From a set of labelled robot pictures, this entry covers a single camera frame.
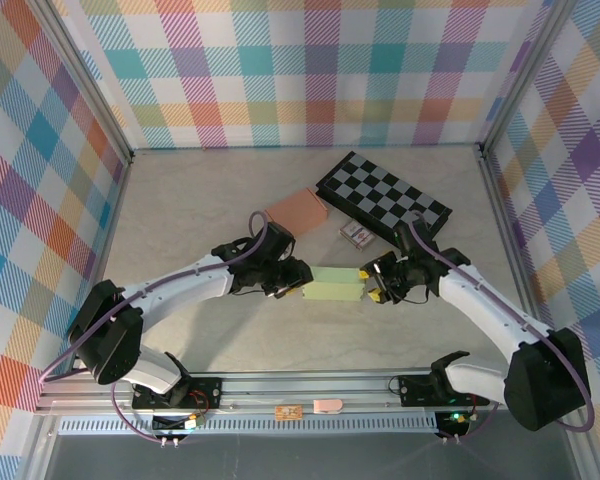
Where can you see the green paper box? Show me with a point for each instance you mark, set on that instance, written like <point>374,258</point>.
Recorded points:
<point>330,285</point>

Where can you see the aluminium side rail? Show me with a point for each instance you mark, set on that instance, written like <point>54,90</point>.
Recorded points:
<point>102,255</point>
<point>491,175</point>

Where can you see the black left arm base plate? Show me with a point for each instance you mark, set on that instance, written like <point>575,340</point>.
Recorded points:
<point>215,385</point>

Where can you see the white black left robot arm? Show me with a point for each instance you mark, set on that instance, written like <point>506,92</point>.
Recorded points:
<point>180,290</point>

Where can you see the small pink eraser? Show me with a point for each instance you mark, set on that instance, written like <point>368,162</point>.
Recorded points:
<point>327,405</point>

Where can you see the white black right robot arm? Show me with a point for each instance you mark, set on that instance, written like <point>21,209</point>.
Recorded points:
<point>480,310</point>

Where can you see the aluminium corner post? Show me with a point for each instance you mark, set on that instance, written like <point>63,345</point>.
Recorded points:
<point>86,80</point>
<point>523,75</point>

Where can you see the black controller board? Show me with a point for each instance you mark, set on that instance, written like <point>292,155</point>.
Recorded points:
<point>170,424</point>
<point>452,425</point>

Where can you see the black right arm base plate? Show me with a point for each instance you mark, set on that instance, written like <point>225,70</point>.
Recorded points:
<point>415,387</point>

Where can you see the small orange tag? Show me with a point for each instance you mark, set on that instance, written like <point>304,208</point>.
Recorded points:
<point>288,413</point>

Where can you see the long aluminium frame rail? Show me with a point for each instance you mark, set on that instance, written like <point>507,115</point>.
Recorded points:
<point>280,387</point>

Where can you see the black grey folding chessboard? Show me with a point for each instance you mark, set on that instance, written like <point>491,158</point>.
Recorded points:
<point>380,190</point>

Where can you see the playing card pack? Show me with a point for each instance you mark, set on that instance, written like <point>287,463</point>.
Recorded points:
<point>357,234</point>

